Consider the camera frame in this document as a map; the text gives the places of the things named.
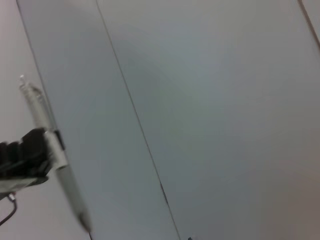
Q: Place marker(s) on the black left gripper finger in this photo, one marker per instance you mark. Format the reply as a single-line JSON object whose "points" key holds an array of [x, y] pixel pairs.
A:
{"points": [[30, 155], [59, 140]]}

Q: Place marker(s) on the grey clear ballpoint pen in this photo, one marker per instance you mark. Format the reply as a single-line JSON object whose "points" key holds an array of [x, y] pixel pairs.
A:
{"points": [[67, 180]]}

